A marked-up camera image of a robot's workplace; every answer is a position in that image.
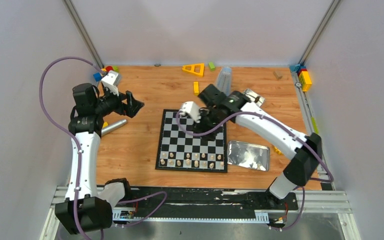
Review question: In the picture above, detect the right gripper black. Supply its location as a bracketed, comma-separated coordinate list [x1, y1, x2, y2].
[191, 107, 223, 142]

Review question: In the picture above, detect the folding chess board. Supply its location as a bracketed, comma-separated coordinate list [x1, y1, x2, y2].
[155, 109, 228, 173]

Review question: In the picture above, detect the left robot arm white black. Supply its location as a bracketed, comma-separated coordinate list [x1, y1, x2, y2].
[55, 83, 145, 235]

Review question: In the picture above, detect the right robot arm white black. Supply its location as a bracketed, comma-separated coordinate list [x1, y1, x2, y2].
[195, 84, 323, 209]

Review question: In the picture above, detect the tin lid with light pieces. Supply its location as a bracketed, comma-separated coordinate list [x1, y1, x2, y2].
[227, 140, 270, 172]

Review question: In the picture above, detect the tin box with dark pieces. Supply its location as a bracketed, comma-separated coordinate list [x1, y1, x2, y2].
[243, 88, 266, 108]

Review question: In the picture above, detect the silver metal cylinder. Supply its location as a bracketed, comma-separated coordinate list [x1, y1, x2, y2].
[101, 119, 128, 136]

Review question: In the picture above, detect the coloured blocks left corner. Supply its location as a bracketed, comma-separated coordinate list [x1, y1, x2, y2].
[92, 65, 120, 82]

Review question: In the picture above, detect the yellow curved block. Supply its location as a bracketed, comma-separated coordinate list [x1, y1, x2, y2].
[193, 81, 200, 96]

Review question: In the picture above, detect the bubble-wrapped blue metronome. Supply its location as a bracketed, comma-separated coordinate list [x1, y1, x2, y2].
[215, 66, 232, 96]

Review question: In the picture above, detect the toy car red blue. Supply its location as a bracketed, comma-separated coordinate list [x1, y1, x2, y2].
[273, 147, 283, 155]

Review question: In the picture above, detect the yellow triangle block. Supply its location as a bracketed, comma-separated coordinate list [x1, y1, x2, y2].
[181, 63, 205, 77]

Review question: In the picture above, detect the green cube back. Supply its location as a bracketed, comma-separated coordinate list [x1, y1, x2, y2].
[208, 61, 216, 72]

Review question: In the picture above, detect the brown wooden block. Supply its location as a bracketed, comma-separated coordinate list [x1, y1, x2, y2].
[273, 70, 283, 80]

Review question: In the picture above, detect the stacked coloured bricks right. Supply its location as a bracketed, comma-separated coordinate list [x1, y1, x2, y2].
[289, 64, 312, 92]

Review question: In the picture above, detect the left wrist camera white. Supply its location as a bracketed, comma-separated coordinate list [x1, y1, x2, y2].
[100, 70, 122, 96]

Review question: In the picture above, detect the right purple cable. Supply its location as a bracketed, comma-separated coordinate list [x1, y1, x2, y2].
[175, 110, 335, 232]

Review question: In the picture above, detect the purple cable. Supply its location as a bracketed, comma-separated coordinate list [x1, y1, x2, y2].
[38, 56, 168, 240]
[175, 110, 335, 232]

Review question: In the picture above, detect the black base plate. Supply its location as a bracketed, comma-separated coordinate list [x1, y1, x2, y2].
[120, 186, 299, 219]

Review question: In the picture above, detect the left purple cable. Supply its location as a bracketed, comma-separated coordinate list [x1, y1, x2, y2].
[38, 56, 168, 240]

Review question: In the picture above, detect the aluminium frame rail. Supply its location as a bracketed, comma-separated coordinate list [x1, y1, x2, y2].
[39, 185, 362, 240]

